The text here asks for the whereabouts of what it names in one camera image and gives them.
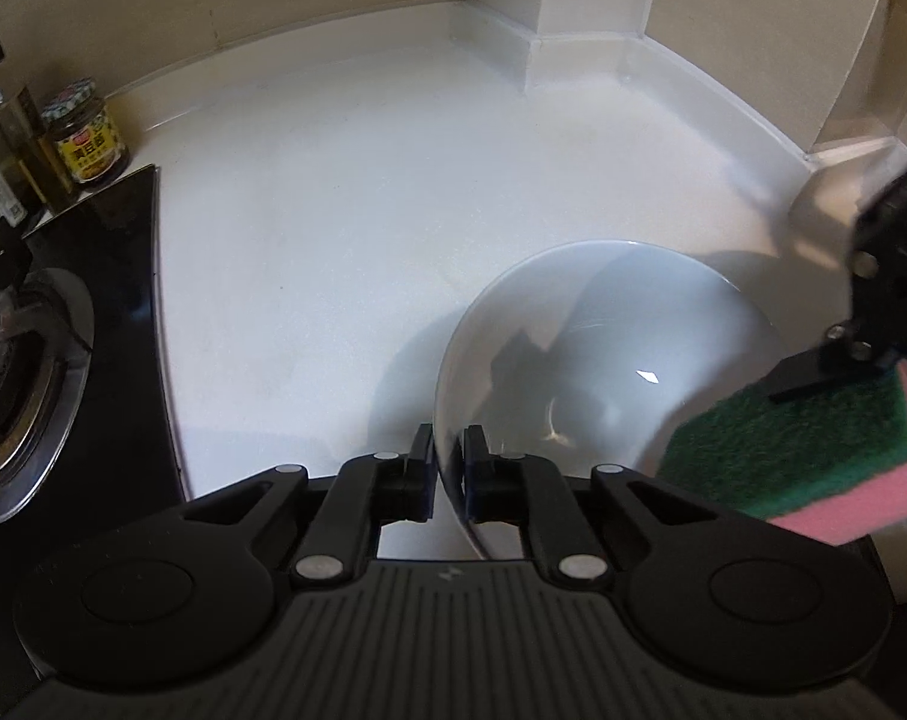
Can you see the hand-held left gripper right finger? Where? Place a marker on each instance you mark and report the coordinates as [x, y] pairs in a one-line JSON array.
[[474, 481]]

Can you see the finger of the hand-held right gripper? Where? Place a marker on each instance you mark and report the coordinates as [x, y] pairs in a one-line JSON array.
[[806, 375]]

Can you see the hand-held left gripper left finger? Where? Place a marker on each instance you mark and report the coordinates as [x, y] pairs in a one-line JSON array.
[[422, 481]]

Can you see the pink and green sponge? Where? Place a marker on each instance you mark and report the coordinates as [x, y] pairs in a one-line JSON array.
[[783, 450]]

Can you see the white ceramic bowl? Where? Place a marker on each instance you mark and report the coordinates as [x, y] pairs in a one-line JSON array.
[[611, 360]]

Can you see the black glass stove top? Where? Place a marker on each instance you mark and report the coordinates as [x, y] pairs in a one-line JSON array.
[[115, 360]]

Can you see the metal gas burner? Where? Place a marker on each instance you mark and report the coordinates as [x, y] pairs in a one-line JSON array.
[[25, 390]]

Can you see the yellow label sauce jar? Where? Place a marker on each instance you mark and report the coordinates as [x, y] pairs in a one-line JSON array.
[[85, 136]]

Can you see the cooking oil bottle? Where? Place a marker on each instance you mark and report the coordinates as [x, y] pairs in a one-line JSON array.
[[33, 150]]

